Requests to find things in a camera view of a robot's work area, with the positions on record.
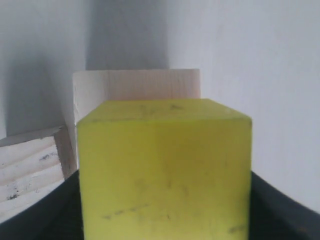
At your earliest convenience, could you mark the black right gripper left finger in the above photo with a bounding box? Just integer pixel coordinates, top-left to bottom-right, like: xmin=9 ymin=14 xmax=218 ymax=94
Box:
xmin=0 ymin=171 xmax=84 ymax=240

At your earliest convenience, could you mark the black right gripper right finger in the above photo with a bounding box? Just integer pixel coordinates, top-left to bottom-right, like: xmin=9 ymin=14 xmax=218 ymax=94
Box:
xmin=248 ymin=172 xmax=320 ymax=240

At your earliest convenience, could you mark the medium dark wooden cube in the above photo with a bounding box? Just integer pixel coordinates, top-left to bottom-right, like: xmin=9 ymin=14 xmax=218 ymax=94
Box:
xmin=0 ymin=126 xmax=77 ymax=222

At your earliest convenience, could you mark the yellow cube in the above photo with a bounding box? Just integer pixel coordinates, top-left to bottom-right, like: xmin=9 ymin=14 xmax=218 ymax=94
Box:
xmin=77 ymin=99 xmax=252 ymax=240

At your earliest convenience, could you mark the large light wooden cube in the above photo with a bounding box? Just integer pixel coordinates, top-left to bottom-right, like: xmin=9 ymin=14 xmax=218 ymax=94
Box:
xmin=72 ymin=69 xmax=201 ymax=123

